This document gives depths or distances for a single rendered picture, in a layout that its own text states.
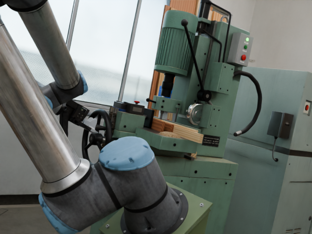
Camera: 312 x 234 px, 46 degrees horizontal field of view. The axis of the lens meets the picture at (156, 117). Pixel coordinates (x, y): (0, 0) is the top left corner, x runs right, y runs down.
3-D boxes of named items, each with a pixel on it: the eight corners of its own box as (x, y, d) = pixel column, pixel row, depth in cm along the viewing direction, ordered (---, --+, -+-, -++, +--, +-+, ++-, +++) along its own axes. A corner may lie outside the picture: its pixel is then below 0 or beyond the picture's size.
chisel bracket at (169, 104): (150, 111, 191) (153, 94, 191) (171, 114, 199) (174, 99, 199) (157, 113, 185) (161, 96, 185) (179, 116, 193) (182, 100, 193)
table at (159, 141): (87, 123, 204) (89, 113, 204) (133, 130, 221) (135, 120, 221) (141, 147, 154) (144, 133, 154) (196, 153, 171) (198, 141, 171)
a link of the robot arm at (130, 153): (174, 191, 108) (154, 145, 99) (123, 221, 104) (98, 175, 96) (155, 167, 121) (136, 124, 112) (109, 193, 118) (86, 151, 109)
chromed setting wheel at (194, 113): (183, 123, 186) (188, 99, 185) (201, 126, 193) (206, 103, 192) (186, 124, 184) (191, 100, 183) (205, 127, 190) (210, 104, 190)
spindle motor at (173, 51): (146, 69, 193) (159, 10, 191) (173, 76, 202) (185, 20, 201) (165, 71, 178) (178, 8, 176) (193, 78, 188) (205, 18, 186)
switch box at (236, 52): (226, 62, 195) (232, 32, 194) (239, 66, 201) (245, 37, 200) (234, 62, 190) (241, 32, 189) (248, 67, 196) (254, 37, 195)
